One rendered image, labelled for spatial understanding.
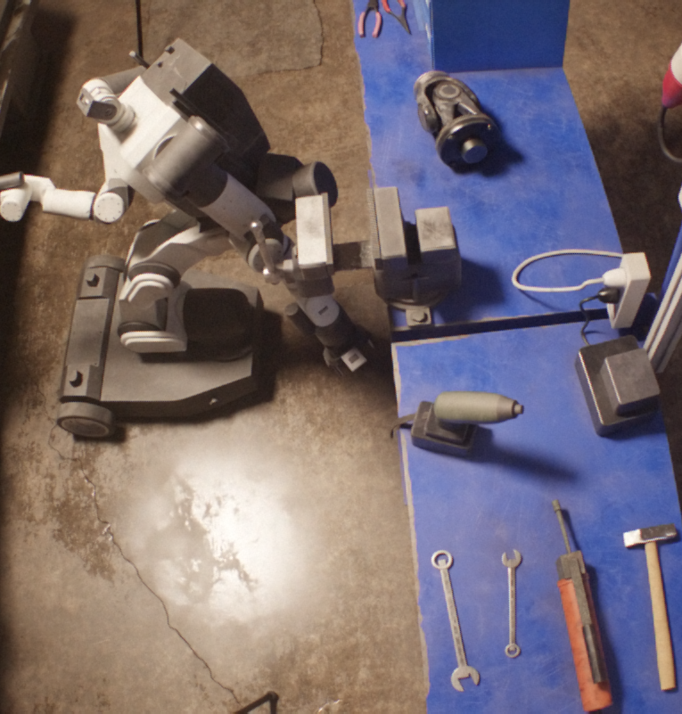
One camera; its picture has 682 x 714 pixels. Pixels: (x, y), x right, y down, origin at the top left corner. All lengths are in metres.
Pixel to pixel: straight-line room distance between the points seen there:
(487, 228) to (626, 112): 1.58
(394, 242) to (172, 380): 1.17
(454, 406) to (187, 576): 1.30
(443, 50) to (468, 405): 0.97
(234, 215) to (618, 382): 0.80
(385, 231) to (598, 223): 0.54
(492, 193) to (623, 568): 0.87
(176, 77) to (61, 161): 1.77
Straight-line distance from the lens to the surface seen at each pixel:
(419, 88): 1.94
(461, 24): 2.00
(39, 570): 2.70
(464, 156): 1.83
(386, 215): 1.56
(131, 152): 1.65
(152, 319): 2.41
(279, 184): 1.85
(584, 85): 3.35
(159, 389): 2.52
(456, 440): 1.52
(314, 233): 1.55
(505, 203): 1.85
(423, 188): 1.87
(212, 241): 1.94
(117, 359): 2.61
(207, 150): 1.53
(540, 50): 2.11
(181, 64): 1.73
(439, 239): 1.57
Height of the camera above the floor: 2.36
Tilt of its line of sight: 64 degrees down
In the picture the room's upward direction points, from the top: 12 degrees counter-clockwise
